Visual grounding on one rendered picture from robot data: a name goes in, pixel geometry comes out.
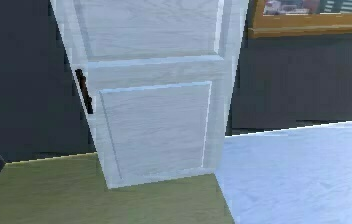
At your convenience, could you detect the gold framed wall picture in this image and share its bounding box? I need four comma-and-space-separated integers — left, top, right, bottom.
247, 0, 352, 39

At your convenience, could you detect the white panelled room door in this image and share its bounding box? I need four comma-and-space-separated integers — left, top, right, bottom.
49, 0, 251, 190

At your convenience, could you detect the black door handle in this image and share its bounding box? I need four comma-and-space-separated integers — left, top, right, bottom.
74, 68, 94, 115

